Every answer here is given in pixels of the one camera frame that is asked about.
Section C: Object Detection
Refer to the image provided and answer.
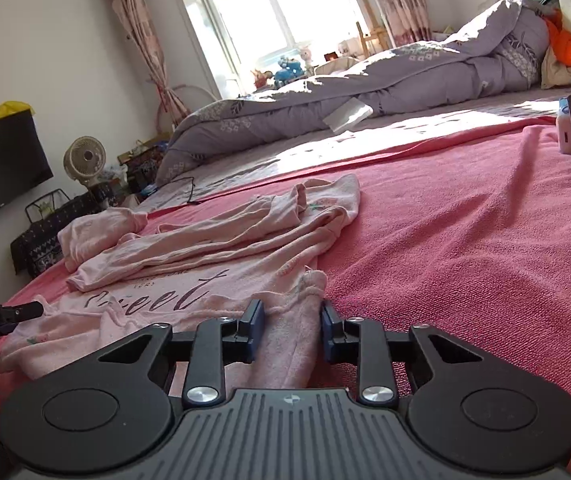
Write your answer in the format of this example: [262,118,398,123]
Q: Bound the wooden easel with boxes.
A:
[354,0,391,58]

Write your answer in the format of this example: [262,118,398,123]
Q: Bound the black cable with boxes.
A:
[164,175,202,207]

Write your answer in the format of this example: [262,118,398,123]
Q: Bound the yellow plastic cover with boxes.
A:
[0,101,35,131]

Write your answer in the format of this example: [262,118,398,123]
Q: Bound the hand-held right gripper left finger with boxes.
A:
[98,300,265,407]

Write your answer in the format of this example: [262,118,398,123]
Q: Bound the pink printed shirt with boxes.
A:
[0,174,361,391]

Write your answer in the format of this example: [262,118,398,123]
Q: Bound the pink floral curtain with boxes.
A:
[113,0,189,131]
[365,0,431,46]

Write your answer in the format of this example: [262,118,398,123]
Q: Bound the pink hula hoop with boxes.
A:
[153,84,221,133]

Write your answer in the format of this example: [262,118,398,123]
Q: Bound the pink towel blanket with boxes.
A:
[0,115,571,461]

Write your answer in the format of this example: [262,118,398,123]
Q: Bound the purple floral quilt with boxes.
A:
[156,0,551,188]

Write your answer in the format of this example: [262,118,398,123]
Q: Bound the white bottle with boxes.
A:
[555,99,571,157]

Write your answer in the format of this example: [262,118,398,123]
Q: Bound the black television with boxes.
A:
[0,110,55,233]

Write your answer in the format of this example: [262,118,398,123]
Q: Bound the blue plush toy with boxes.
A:
[273,55,307,87]

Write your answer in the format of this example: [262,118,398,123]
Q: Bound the pink strawberry pants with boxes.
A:
[58,208,149,272]

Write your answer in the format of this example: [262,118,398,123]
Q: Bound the bed with grey sheet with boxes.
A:
[136,87,571,211]

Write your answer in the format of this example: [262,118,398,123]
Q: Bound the black wire rack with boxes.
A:
[24,188,72,224]

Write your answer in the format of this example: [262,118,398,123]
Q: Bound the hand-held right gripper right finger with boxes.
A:
[320,300,483,406]

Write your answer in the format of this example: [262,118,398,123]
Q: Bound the beige desk fan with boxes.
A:
[63,136,106,196]

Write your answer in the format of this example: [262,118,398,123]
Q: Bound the dark colourful printed bag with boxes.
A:
[124,145,169,195]

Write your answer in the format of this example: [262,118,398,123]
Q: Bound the window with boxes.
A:
[168,0,366,98]

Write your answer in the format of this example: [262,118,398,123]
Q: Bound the orange cloth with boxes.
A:
[544,10,571,67]

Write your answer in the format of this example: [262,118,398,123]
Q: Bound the dark patterned cloth cover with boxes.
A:
[10,192,116,276]

